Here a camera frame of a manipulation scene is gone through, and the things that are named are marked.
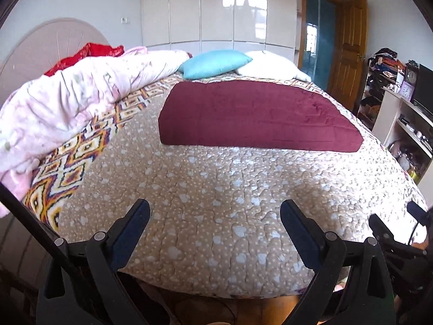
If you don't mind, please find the maroon puffer jacket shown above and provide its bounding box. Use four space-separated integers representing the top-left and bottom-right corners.
159 80 363 153

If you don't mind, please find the shelf with piled clothes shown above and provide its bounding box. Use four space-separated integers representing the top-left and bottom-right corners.
354 48 406 131

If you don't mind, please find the white tv cabinet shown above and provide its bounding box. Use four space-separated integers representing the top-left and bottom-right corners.
373 90 432 206

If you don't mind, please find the beige quilted bedspread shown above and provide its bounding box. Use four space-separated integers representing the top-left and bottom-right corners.
24 74 427 298

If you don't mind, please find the black television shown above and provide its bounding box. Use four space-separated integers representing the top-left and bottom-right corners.
411 65 433 115

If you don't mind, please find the pink alarm clock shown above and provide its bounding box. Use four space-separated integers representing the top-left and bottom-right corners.
399 81 415 101

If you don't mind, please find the pink floral duvet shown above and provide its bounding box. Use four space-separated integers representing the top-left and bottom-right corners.
0 45 190 219

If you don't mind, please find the dark ornate mantel clock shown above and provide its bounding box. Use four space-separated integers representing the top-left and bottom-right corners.
404 60 419 87

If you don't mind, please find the red blanket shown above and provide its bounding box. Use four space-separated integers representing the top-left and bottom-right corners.
43 42 194 77

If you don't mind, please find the wooden door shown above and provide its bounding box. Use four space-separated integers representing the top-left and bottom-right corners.
299 0 368 112

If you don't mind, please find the white pillow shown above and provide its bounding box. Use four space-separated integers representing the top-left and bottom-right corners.
236 50 311 82

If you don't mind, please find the pink arched headboard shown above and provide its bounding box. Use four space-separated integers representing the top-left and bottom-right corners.
0 18 109 103

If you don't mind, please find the teal pillow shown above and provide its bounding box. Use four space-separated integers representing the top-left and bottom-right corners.
178 50 252 80

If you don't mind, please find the white glossy wardrobe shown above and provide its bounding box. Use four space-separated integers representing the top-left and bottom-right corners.
142 0 298 60

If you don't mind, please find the black cable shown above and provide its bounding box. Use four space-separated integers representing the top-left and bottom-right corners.
0 182 68 261

